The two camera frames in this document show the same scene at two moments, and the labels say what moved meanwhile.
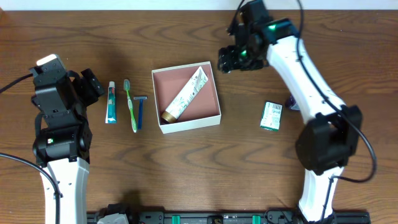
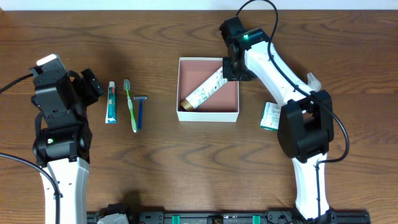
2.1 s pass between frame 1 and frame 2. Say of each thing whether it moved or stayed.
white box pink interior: moved
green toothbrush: stayed
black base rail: stayed
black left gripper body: stayed
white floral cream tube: moved
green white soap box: stayed
